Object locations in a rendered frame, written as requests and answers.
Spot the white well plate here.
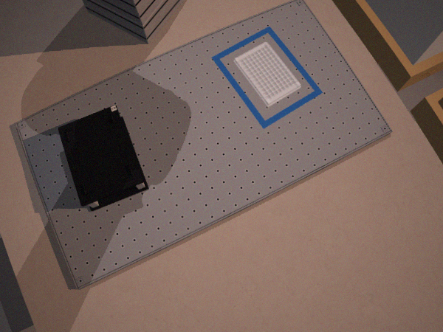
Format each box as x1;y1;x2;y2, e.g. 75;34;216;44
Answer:
233;42;301;108

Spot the blue tape rectangle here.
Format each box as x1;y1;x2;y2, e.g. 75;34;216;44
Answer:
212;27;323;128

